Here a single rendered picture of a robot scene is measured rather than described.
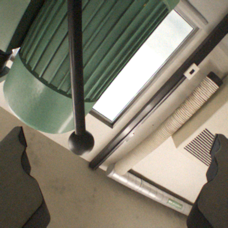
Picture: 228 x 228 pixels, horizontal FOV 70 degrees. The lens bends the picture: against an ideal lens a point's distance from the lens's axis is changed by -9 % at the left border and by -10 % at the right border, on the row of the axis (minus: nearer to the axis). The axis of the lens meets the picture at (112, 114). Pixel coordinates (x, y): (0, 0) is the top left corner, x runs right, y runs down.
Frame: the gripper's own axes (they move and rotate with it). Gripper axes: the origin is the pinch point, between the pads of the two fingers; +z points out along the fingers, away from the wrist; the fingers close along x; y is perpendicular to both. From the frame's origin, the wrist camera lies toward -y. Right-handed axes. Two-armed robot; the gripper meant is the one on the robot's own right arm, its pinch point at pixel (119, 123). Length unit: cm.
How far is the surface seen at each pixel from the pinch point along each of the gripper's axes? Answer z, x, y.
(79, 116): 7.1, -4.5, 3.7
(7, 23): 14.8, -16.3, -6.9
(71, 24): 7.1, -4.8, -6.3
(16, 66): 15.5, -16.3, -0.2
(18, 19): 14.8, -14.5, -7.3
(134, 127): 138, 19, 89
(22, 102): 13.2, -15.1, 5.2
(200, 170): 145, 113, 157
